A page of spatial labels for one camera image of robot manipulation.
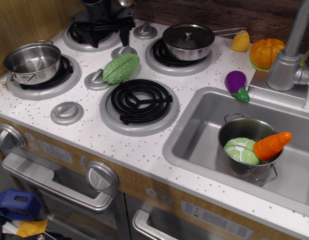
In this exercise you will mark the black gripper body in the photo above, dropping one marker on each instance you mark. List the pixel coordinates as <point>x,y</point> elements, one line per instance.
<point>104,12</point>

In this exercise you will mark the steel pot in sink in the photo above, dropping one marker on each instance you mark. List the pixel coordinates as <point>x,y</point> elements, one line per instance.
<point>236,125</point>

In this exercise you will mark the blue clamp tool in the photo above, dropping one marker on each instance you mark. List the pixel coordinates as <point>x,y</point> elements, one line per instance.
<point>19,205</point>

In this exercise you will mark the toy green cabbage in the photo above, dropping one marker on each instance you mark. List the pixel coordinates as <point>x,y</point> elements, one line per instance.
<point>241,149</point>

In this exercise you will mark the steel pot on left burner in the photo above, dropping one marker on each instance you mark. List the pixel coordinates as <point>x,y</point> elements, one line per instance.
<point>34,63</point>

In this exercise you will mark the silver oven door handle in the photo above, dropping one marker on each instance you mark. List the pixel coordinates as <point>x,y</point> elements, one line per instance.
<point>42,177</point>

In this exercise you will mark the toy orange pumpkin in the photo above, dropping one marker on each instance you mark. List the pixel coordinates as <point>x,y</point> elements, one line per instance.
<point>263,52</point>

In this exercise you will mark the silver oven dial left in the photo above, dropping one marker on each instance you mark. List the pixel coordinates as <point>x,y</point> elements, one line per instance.
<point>10,137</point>

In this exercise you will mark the hanging silver utensil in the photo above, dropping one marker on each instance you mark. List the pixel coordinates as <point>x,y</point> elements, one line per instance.
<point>127,3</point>

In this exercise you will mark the black burner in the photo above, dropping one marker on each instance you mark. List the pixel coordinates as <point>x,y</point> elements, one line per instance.
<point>139,107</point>
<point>66,78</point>
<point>159,59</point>
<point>75,41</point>

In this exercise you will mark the silver stove knob upper middle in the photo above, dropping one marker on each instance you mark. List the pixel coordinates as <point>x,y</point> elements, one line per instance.
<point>123,50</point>

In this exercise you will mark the toy orange carrot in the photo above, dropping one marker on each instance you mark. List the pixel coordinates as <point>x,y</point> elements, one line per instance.
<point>268,147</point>

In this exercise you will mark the back right black burner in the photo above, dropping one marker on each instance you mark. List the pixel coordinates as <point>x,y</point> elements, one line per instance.
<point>159,59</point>

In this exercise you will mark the silver oven dial right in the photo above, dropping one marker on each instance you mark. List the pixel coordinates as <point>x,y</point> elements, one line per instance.
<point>100,177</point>

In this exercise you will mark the toy yellow corn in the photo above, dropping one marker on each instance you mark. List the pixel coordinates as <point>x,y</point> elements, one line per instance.
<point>241,41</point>

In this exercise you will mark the steel pan with lid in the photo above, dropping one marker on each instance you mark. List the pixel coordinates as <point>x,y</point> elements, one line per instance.
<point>191,42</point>

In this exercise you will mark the silver sink basin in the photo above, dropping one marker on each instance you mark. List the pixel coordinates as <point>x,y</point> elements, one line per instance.
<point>193,143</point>

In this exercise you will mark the silver stove knob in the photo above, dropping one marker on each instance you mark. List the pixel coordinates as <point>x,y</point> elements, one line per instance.
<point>123,50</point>
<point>95,81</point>
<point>67,113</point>
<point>145,31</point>

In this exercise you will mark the left front black burner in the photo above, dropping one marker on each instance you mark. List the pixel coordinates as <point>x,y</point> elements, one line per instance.
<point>66,78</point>

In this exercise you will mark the silver faucet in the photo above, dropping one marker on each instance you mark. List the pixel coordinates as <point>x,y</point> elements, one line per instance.
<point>287,81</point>

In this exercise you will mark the silver stove knob front left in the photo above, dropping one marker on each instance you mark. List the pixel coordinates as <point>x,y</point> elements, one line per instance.
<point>67,113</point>

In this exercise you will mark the back left black burner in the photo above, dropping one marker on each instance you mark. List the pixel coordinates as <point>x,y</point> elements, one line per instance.
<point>75,41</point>

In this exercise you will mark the silver oven dial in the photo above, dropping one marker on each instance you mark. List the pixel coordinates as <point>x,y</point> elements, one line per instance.
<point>10,137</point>
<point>100,177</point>

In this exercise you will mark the yellow cloth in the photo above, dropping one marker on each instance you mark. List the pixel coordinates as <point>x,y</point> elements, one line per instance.
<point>29,228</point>

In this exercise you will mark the silver dishwasher door handle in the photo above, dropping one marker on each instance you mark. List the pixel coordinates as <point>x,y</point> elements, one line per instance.
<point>140,223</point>

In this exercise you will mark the toy purple eggplant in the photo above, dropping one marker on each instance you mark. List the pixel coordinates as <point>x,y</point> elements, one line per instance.
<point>235,82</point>

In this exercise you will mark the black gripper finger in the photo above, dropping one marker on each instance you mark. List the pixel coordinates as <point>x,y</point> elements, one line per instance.
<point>87,30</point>
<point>124,33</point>

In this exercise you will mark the silver stove knob back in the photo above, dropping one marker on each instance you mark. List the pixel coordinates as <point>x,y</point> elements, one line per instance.
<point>145,31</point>

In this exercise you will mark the green bumpy toy squash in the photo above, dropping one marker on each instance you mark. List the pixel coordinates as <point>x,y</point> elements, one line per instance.
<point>120,68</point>

